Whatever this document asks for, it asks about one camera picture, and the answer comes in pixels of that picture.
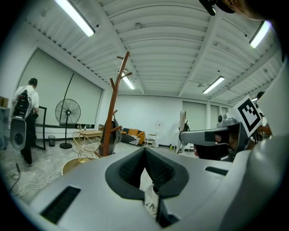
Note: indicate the black mesh wastebasket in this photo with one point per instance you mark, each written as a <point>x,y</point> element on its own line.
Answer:
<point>51,141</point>

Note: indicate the ceiling tube light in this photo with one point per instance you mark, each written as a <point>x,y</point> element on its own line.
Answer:
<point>127,81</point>
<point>213,84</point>
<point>260,33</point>
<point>75,18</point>

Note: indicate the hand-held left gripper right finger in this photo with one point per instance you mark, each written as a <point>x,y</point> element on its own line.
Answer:
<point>194,180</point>

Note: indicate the black rectangular frame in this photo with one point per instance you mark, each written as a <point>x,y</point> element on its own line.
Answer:
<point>45,128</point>

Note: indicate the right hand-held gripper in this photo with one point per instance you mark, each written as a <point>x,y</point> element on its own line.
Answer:
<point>248,115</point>

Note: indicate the black red device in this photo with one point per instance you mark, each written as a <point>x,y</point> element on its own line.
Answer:
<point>21,104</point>

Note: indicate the cardboard box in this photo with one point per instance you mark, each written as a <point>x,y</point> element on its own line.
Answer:
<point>4,102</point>

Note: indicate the grey garment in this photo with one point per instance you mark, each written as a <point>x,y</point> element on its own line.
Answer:
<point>117,133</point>

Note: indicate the wooden coffee table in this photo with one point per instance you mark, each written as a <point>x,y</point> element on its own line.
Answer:
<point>90,133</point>

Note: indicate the white standing board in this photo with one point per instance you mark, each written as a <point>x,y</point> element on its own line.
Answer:
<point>182,121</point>

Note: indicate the black arc lamp pole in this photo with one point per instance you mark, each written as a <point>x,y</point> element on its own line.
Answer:
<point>68,86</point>

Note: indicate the striped cushion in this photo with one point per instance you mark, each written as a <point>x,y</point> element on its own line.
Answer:
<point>133,140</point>

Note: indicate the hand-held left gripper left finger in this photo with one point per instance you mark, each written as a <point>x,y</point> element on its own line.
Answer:
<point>90,187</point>

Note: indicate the black head-worn camera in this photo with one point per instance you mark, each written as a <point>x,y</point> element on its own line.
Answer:
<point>210,7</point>

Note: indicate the grey oval device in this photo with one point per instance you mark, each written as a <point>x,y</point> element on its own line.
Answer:
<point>18,135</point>

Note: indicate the orange sofa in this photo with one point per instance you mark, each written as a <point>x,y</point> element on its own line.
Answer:
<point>133,133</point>

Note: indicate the black standing fan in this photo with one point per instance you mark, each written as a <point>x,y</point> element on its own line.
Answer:
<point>67,111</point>

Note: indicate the round beige basket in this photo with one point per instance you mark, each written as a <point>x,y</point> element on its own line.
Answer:
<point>72,164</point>

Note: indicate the white side chair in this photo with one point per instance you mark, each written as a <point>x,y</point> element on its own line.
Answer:
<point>151,138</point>

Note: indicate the brown wooden coat rack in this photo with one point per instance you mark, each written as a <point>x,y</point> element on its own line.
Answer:
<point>110,117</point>

